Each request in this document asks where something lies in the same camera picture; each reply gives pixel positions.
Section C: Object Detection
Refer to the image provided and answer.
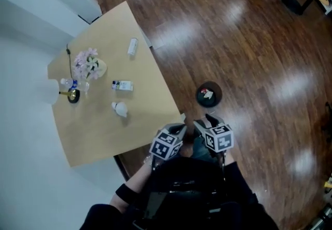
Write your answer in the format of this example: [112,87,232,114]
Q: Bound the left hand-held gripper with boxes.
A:
[149,123,188,161]

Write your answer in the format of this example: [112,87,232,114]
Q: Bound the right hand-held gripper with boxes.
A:
[193,113,234,153]

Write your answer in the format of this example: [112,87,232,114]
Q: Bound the black round trash bin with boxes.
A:
[195,81,223,107]

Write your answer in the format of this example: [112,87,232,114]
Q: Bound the white paper ball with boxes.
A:
[111,101,129,118]

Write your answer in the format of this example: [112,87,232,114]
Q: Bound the small white blue box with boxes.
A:
[112,80,134,92]

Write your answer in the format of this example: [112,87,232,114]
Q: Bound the small white plastic block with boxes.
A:
[127,37,139,56]

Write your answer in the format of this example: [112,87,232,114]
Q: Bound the person's left forearm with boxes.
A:
[107,157,161,210]

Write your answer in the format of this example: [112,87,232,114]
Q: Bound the person's right forearm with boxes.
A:
[223,151,257,204]

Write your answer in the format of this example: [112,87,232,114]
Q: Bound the person's jeans leg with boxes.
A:
[190,137,218,162]

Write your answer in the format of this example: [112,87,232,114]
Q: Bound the black metal table leg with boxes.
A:
[113,155,130,182]

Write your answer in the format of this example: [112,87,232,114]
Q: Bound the person's black jacket torso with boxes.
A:
[81,156,280,230]

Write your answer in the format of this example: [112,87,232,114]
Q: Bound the white table leg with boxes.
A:
[140,26,154,50]

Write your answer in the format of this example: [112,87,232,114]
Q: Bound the pink flowers in white pot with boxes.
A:
[73,47,108,81]

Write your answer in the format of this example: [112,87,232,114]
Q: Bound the white shade table lamp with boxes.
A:
[38,77,81,106]

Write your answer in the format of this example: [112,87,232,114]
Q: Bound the clear plastic water bottle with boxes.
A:
[60,78,90,93]

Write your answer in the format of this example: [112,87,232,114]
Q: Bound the white open box bin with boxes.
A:
[60,0,103,24]

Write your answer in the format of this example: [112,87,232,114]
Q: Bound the black lamp cable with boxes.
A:
[66,43,75,82]

